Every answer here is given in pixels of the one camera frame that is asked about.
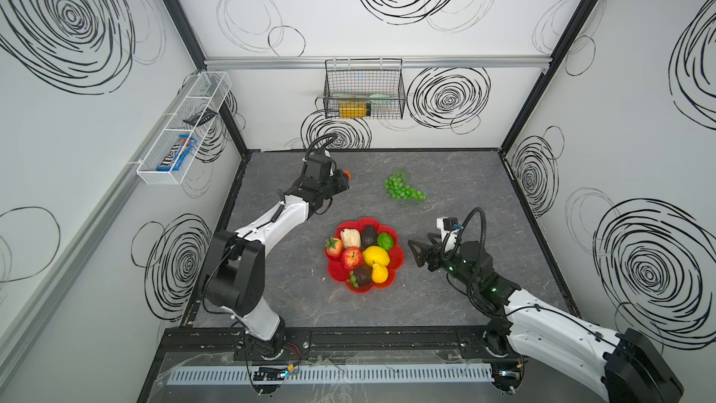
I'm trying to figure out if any green lime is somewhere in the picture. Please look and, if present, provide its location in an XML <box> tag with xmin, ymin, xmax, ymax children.
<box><xmin>377</xmin><ymin>232</ymin><xmax>395</xmax><ymax>251</ymax></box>

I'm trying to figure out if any large yellow lemon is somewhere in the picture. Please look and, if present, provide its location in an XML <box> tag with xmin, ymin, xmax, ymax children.
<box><xmin>363</xmin><ymin>246</ymin><xmax>391</xmax><ymax>267</ymax></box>

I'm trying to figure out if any small yellow pear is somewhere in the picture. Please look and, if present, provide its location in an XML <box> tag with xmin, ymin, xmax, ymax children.
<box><xmin>371</xmin><ymin>263</ymin><xmax>390</xmax><ymax>285</ymax></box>

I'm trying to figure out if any dark avocado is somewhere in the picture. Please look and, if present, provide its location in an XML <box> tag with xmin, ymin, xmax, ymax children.
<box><xmin>361</xmin><ymin>225</ymin><xmax>379</xmax><ymax>249</ymax></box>

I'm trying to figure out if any red flower-shaped fruit bowl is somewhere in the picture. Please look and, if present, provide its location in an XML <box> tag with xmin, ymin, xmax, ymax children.
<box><xmin>325</xmin><ymin>218</ymin><xmax>405</xmax><ymax>294</ymax></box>

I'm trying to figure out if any dark purple mangosteen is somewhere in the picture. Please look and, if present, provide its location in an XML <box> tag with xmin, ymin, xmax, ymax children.
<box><xmin>347</xmin><ymin>265</ymin><xmax>373</xmax><ymax>289</ymax></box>

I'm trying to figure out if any red apple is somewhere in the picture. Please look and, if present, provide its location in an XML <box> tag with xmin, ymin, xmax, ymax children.
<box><xmin>341</xmin><ymin>246</ymin><xmax>364</xmax><ymax>271</ymax></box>

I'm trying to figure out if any red strawberry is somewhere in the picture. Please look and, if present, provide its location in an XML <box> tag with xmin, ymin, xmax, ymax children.
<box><xmin>324</xmin><ymin>237</ymin><xmax>344</xmax><ymax>260</ymax></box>

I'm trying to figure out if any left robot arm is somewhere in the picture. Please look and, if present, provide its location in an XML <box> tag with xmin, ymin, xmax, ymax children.
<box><xmin>198</xmin><ymin>149</ymin><xmax>350</xmax><ymax>358</ymax></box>

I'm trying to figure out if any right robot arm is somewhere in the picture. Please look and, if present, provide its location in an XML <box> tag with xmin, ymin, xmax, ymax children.
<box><xmin>408</xmin><ymin>239</ymin><xmax>684</xmax><ymax>402</ymax></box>

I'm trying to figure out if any green grape bunch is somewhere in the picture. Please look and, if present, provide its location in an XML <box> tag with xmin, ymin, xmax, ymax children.
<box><xmin>384</xmin><ymin>172</ymin><xmax>427</xmax><ymax>201</ymax></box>

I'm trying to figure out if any yellow sponge in basket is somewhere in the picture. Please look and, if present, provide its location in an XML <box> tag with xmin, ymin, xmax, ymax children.
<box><xmin>339</xmin><ymin>101</ymin><xmax>370</xmax><ymax>119</ymax></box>

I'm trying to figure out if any black remote control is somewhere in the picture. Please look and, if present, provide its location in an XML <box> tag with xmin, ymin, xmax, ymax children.
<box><xmin>183</xmin><ymin>109</ymin><xmax>217</xmax><ymax>128</ymax></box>

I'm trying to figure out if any blue candy packet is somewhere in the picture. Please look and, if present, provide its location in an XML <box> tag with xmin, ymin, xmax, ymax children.
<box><xmin>156</xmin><ymin>134</ymin><xmax>196</xmax><ymax>172</ymax></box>

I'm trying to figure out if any black wire wall basket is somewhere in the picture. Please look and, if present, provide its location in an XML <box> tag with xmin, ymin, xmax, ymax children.
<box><xmin>319</xmin><ymin>67</ymin><xmax>406</xmax><ymax>121</ymax></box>

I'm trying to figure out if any white slotted cable duct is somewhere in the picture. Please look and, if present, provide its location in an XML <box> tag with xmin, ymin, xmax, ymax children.
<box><xmin>166</xmin><ymin>364</ymin><xmax>494</xmax><ymax>386</ymax></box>

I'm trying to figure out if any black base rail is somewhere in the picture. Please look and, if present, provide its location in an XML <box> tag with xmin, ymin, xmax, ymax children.
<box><xmin>153</xmin><ymin>323</ymin><xmax>527</xmax><ymax>364</ymax></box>

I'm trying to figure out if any white wire wall shelf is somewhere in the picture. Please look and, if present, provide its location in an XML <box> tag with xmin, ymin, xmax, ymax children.
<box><xmin>136</xmin><ymin>71</ymin><xmax>231</xmax><ymax>186</ymax></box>

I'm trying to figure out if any aluminium wall rail back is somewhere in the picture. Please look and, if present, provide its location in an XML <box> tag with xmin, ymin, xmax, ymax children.
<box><xmin>204</xmin><ymin>54</ymin><xmax>552</xmax><ymax>71</ymax></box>

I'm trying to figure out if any aluminium wall rail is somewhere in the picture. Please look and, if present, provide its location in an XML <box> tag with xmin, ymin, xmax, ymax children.
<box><xmin>1</xmin><ymin>70</ymin><xmax>201</xmax><ymax>385</ymax></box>
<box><xmin>204</xmin><ymin>54</ymin><xmax>552</xmax><ymax>71</ymax></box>

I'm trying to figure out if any aluminium wall rail left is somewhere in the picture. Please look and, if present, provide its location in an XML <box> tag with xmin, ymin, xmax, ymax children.
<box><xmin>1</xmin><ymin>70</ymin><xmax>201</xmax><ymax>385</ymax></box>

